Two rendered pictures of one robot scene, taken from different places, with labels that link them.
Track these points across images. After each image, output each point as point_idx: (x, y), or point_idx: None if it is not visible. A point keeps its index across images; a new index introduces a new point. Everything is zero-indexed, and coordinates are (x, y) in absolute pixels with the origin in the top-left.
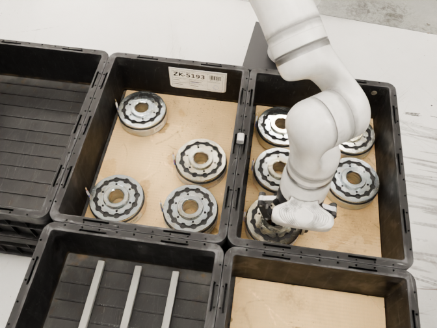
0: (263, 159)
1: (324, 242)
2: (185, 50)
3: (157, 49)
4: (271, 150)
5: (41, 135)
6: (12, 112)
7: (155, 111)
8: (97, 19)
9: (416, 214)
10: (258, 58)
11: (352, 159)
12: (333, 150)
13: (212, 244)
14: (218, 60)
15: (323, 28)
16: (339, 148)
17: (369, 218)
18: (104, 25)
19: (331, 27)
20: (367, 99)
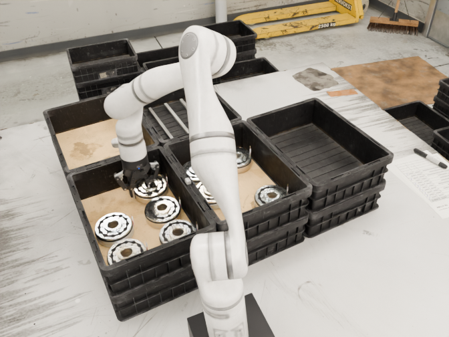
0: (175, 208)
1: (118, 200)
2: (335, 327)
3: (357, 311)
4: (174, 214)
5: (311, 168)
6: (342, 168)
7: (262, 198)
8: (443, 307)
9: (61, 295)
10: (246, 310)
11: (117, 236)
12: (119, 122)
13: (167, 142)
14: (298, 335)
15: (135, 82)
16: (117, 126)
17: (95, 222)
18: (427, 305)
19: None
20: (107, 98)
